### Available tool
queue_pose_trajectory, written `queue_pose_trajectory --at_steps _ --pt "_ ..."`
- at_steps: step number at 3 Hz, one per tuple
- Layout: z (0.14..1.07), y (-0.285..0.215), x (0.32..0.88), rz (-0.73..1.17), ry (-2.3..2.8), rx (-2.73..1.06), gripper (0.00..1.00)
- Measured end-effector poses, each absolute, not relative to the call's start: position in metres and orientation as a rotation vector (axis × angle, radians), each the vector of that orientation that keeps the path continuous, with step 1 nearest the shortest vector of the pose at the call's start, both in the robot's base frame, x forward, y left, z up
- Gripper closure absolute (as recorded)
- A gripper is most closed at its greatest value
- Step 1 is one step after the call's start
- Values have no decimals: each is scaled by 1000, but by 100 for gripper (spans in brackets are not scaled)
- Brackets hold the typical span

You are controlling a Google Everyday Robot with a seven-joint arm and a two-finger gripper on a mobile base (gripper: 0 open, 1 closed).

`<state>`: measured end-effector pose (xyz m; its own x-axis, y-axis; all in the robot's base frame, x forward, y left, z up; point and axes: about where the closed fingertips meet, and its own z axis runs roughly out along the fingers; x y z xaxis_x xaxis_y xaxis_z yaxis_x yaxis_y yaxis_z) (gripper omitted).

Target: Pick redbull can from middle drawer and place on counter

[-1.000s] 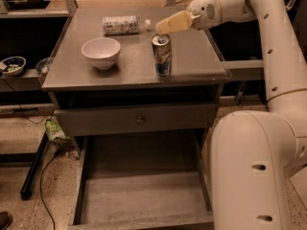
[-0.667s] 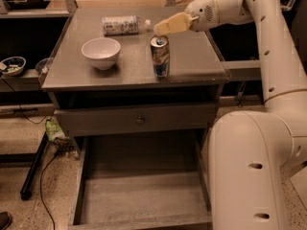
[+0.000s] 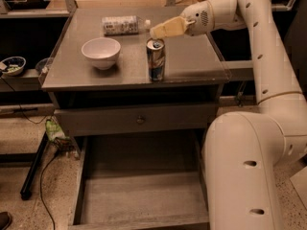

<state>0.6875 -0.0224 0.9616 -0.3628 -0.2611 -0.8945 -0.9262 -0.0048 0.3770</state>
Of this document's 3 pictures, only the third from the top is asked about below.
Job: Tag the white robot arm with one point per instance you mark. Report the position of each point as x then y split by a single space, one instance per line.
241 148

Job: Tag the white bowl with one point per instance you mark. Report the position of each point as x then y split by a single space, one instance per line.
101 53

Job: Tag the open bottom drawer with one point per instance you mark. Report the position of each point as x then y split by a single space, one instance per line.
141 181

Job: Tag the grey drawer cabinet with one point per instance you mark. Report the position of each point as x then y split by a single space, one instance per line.
193 72

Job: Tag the closed drawer with knob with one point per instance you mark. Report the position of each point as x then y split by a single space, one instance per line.
135 118

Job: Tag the black metal bar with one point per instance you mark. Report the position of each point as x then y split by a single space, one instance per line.
26 188

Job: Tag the small glass bowl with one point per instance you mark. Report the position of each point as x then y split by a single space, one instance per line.
43 66

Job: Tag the plastic water bottle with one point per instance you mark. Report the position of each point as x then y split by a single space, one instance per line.
124 25

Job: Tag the blue patterned bowl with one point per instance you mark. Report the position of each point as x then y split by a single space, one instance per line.
12 66

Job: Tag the redbull can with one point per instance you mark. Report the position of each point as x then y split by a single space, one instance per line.
156 58

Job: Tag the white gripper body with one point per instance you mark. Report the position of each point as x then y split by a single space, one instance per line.
197 19

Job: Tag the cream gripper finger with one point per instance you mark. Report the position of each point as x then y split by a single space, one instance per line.
172 27

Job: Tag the grey side shelf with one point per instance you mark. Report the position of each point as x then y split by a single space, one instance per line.
240 70

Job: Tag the green snack bag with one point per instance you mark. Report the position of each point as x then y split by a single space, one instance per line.
54 131

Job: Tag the brown shoe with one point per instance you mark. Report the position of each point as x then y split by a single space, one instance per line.
5 220

